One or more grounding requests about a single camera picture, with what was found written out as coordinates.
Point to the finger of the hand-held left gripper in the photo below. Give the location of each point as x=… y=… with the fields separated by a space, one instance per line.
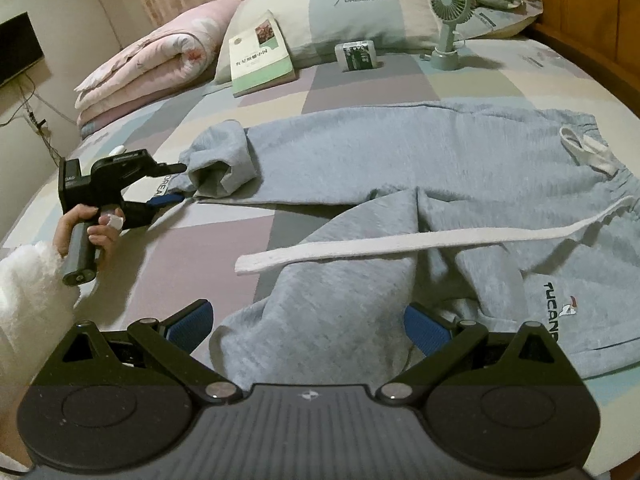
x=162 y=201
x=170 y=168

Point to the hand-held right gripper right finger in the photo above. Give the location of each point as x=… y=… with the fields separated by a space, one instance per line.
x=425 y=330

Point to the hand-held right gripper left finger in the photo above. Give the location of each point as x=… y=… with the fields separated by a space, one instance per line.
x=190 y=325

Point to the person's left hand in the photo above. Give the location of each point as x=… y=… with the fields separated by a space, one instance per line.
x=105 y=240

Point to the small white case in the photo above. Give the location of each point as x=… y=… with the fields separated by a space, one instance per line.
x=116 y=150

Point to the folded pink floral quilt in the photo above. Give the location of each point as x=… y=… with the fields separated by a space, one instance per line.
x=150 y=55

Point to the green and white book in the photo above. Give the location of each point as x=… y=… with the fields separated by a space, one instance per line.
x=260 y=65

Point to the black flat television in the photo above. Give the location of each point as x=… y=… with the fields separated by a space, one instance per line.
x=17 y=50

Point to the bed with patchwork sheet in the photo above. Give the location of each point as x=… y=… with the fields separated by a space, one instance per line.
x=350 y=85

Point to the small green and white box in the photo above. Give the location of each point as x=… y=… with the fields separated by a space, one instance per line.
x=356 y=56

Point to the large patchwork pillow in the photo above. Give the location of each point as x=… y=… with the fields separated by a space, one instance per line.
x=350 y=15

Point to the green handheld fan on stand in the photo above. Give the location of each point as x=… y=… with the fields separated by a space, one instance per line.
x=450 y=0

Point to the wooden bed headboard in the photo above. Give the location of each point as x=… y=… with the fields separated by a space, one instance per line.
x=590 y=0

